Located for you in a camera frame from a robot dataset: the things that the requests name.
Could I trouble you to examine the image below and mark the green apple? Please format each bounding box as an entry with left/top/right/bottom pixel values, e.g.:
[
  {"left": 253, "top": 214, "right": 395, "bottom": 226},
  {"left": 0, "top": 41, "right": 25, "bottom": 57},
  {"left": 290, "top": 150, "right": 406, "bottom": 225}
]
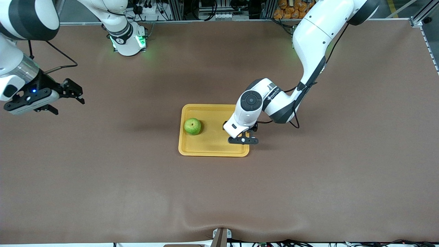
[{"left": 184, "top": 118, "right": 202, "bottom": 136}]

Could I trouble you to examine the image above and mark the yellow plastic tray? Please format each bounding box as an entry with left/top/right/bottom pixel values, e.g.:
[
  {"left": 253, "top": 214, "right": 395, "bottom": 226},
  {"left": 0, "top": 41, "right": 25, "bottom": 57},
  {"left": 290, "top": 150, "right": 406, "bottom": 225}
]
[{"left": 178, "top": 104, "right": 250, "bottom": 157}]

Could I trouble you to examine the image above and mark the brown table mat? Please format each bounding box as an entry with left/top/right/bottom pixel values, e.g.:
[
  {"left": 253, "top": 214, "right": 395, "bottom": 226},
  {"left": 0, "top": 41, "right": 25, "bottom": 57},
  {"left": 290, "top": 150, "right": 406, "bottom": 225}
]
[{"left": 0, "top": 21, "right": 439, "bottom": 245}]

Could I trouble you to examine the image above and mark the white power strip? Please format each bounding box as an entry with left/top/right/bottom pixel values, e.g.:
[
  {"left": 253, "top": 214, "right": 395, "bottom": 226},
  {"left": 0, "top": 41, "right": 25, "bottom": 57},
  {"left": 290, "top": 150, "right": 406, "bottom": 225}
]
[{"left": 133, "top": 3, "right": 162, "bottom": 15}]

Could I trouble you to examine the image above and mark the bag of orange items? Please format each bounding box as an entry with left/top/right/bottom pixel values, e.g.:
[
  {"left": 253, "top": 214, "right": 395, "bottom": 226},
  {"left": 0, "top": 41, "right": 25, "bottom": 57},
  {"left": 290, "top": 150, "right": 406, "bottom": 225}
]
[{"left": 273, "top": 0, "right": 314, "bottom": 20}]

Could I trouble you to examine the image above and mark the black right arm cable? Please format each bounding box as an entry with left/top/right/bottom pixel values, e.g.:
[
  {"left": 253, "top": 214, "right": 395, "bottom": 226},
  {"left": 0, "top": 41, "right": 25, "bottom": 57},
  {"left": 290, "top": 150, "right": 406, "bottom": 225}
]
[{"left": 27, "top": 40, "right": 79, "bottom": 74}]

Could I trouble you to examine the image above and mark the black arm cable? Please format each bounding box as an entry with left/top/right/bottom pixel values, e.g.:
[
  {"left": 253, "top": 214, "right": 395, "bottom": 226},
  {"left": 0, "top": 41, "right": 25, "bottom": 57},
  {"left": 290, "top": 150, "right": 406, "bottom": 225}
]
[
  {"left": 257, "top": 21, "right": 351, "bottom": 129},
  {"left": 27, "top": 40, "right": 79, "bottom": 74}
]

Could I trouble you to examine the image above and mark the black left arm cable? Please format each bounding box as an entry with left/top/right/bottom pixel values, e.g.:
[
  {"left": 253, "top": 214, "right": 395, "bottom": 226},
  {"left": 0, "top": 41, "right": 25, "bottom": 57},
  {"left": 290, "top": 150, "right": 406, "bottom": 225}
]
[{"left": 257, "top": 21, "right": 351, "bottom": 129}]

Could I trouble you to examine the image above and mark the silver table edge rail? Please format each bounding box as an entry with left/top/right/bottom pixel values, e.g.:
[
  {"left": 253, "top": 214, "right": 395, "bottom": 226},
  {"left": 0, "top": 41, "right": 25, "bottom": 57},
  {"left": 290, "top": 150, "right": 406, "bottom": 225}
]
[{"left": 58, "top": 19, "right": 420, "bottom": 25}]

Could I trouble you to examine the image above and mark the aluminium back frame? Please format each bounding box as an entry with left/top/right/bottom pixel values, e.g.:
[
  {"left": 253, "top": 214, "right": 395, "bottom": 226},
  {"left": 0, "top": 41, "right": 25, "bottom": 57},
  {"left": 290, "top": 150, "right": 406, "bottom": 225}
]
[{"left": 161, "top": 0, "right": 275, "bottom": 21}]

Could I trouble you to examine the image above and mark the white perforated side rail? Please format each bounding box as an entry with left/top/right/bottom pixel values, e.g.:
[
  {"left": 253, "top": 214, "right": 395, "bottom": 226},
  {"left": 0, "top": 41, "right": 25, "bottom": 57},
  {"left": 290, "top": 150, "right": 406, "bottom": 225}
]
[{"left": 420, "top": 26, "right": 439, "bottom": 74}]

